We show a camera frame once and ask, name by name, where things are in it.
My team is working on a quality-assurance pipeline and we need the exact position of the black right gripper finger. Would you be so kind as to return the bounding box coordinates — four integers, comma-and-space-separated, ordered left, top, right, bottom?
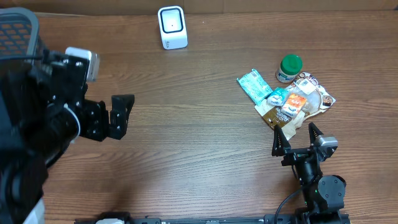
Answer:
272, 125, 291, 157
308, 122, 323, 146

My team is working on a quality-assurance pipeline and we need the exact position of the beige clear plastic pouch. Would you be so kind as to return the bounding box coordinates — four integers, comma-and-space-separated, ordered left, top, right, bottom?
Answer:
255, 72, 336, 139

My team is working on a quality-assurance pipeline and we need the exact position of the orange red tissue pack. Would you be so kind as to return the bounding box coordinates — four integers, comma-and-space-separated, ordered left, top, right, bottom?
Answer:
281, 93, 307, 118

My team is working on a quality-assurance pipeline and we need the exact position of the teal Kleenex tissue pack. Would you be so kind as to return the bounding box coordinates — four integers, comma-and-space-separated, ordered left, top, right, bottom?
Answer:
267, 87, 290, 106

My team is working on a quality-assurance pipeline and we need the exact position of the green toilet tissue wipes pack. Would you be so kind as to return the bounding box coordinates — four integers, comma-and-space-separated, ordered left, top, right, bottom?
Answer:
236, 68, 273, 105

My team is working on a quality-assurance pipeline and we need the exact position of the green cap white bottle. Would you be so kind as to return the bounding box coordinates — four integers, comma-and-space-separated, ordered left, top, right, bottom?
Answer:
275, 54, 303, 83

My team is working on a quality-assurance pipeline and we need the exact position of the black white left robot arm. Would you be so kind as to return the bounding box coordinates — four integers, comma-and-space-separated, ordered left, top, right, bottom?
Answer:
1, 50, 134, 223

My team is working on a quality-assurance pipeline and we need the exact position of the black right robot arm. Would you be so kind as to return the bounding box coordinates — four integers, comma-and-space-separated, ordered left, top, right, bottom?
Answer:
264, 123, 351, 224

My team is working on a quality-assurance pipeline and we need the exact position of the white barcode scanner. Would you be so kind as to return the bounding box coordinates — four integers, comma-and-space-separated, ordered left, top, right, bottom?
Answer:
157, 6, 188, 50

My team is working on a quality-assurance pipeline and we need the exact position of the grey plastic shopping basket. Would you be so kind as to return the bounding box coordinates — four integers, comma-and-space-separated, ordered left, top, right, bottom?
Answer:
1, 7, 45, 60

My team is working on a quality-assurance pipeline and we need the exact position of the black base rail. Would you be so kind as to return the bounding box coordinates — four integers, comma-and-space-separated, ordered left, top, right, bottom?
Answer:
74, 212, 351, 224

